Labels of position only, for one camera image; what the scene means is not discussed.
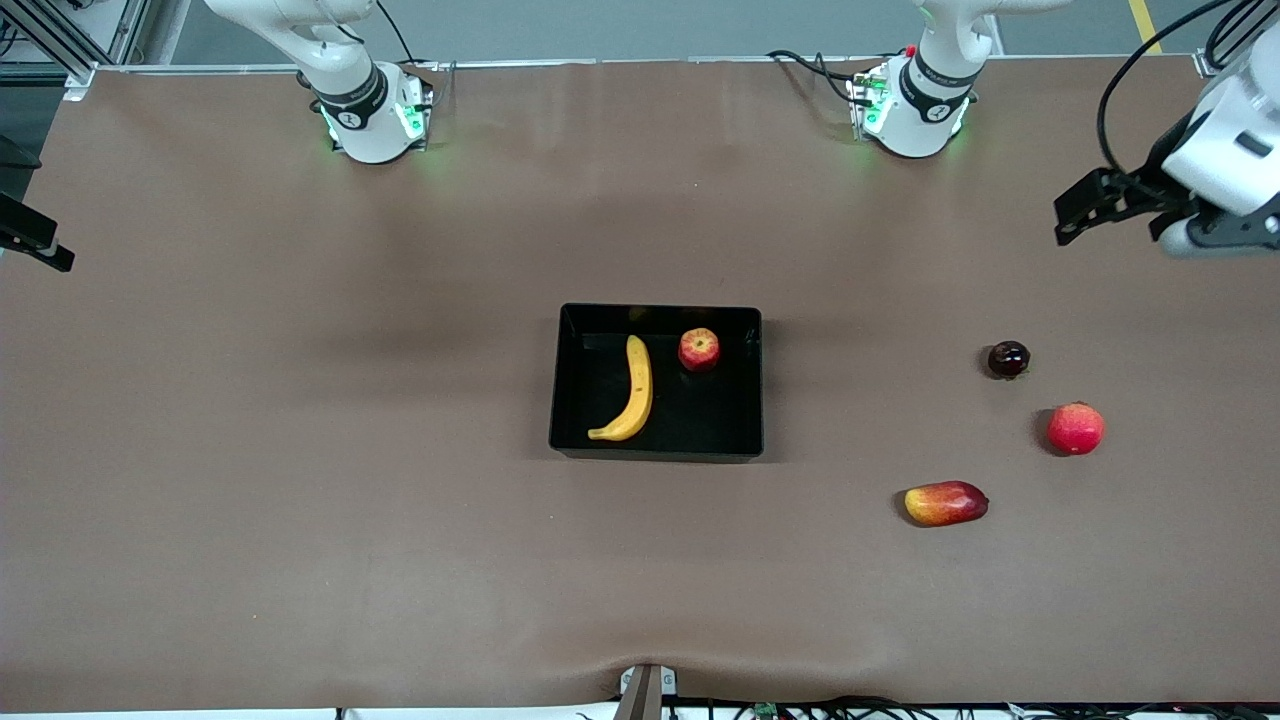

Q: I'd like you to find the brown table mat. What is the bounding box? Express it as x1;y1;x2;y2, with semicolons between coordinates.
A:
0;55;1280;713

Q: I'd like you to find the aluminium frame corner profile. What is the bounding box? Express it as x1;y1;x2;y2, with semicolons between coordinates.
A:
1192;45;1280;79

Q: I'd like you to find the red yellow mango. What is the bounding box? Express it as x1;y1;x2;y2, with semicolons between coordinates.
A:
903;480;990;528

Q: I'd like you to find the small red apple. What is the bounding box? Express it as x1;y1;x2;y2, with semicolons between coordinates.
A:
678;327;721;373

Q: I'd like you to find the red round peach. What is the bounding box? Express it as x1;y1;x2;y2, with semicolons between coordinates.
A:
1046;401;1107;457

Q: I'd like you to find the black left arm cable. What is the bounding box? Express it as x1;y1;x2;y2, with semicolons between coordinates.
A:
1097;0;1280;176

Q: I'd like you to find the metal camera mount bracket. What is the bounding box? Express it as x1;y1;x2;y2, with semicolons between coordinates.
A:
618;664;678;720

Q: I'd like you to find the yellow banana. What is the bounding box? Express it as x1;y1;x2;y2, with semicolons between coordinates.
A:
587;334;655;442

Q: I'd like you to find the black base cable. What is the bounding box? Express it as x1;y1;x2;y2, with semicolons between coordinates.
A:
767;48;863;106

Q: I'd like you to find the black plastic tray box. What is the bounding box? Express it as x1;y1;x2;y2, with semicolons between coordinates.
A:
548;303;765;463

